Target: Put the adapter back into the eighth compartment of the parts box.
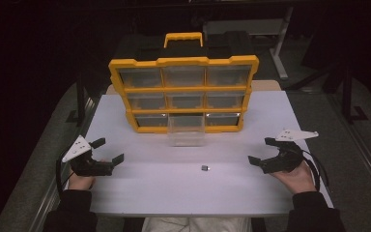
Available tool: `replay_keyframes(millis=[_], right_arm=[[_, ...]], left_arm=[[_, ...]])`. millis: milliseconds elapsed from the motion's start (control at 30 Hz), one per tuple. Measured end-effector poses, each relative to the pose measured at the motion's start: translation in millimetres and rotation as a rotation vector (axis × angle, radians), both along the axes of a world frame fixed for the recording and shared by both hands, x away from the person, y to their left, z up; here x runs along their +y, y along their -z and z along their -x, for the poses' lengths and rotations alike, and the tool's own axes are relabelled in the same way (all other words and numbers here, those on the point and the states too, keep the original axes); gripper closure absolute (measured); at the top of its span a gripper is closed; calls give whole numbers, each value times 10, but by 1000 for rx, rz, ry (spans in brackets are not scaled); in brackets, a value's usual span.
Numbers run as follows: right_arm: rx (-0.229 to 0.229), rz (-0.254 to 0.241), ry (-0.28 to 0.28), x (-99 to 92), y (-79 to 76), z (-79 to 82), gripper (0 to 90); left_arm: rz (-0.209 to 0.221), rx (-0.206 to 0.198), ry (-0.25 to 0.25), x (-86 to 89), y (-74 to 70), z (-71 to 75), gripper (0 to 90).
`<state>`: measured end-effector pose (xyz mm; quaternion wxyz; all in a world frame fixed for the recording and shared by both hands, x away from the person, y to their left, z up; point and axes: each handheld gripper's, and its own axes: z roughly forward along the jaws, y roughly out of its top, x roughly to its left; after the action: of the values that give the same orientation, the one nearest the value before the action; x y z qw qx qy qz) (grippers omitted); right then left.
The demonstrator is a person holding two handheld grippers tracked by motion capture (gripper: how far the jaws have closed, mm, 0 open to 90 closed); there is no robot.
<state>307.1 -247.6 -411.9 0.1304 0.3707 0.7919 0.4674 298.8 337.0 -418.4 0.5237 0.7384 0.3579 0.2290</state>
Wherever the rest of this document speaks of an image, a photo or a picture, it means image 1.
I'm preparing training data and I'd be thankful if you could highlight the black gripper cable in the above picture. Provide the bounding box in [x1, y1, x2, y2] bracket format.
[55, 146, 75, 196]
[298, 148, 330, 192]

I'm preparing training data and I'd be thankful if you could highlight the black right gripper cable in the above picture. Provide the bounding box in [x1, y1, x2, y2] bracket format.
[298, 148, 330, 192]

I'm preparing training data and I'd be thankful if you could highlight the white desk with metal leg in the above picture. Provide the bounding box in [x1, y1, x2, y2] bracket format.
[202, 6, 295, 80]

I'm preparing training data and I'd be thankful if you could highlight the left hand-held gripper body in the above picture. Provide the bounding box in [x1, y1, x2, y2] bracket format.
[61, 134, 114, 178]

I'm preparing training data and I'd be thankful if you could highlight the aluminium rail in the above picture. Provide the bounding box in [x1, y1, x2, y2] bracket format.
[28, 95, 101, 232]
[327, 93, 371, 202]

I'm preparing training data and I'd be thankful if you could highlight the person's left hand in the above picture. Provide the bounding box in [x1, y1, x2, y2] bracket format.
[67, 159, 97, 191]

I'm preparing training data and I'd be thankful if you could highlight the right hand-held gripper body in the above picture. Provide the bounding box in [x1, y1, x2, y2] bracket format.
[261, 129, 319, 175]

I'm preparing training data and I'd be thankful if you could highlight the clear plastic drawer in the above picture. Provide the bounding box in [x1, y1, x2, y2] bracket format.
[167, 114, 206, 148]

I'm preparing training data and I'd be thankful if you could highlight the person's right hand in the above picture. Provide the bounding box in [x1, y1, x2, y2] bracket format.
[270, 159, 317, 195]

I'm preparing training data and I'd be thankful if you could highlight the person's lap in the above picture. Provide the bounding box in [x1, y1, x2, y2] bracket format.
[141, 217, 254, 232]

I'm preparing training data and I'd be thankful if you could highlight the yellow black drawer organizer cabinet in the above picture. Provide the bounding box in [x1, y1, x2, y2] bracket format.
[108, 31, 260, 134]

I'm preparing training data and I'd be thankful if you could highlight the black metal stand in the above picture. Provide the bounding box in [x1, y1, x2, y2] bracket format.
[340, 62, 370, 125]
[65, 72, 90, 124]

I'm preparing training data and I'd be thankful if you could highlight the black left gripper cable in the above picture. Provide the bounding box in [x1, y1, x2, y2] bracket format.
[55, 146, 75, 196]

